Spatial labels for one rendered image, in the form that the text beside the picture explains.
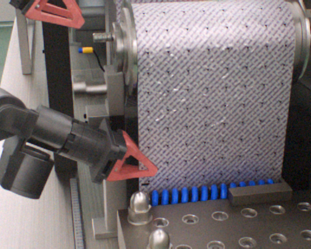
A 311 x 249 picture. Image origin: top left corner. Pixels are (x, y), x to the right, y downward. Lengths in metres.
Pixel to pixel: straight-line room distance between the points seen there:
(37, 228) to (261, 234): 0.43
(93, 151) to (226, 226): 0.22
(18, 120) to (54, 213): 0.37
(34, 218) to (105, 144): 0.32
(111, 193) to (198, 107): 0.24
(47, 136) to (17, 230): 0.31
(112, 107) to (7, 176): 0.20
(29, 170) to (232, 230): 0.30
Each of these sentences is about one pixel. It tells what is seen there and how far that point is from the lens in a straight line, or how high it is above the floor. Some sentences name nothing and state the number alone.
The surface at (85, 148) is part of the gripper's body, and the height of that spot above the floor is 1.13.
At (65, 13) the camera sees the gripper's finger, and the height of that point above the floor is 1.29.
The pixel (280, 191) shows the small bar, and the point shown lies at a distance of 0.84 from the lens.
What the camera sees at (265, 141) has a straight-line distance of 0.86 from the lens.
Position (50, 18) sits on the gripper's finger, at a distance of 0.76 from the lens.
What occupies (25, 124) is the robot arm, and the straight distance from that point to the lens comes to 0.72.
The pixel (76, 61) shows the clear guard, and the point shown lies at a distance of 1.83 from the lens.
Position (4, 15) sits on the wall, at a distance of 6.44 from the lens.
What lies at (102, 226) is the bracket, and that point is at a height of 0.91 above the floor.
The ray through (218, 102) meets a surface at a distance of 0.80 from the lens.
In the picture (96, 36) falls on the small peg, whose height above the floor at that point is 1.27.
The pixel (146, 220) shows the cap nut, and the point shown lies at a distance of 0.77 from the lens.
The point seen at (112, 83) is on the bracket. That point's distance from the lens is 0.83.
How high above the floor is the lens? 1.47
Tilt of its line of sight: 24 degrees down
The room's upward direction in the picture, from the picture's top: straight up
